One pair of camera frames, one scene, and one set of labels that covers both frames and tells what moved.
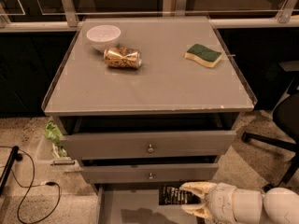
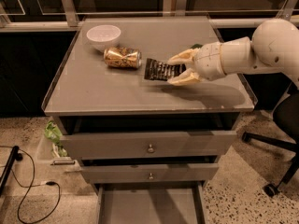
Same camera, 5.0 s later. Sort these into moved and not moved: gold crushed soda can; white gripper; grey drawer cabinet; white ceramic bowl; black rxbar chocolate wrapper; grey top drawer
Moved: white gripper; black rxbar chocolate wrapper
Not moved: grey top drawer; grey drawer cabinet; white ceramic bowl; gold crushed soda can
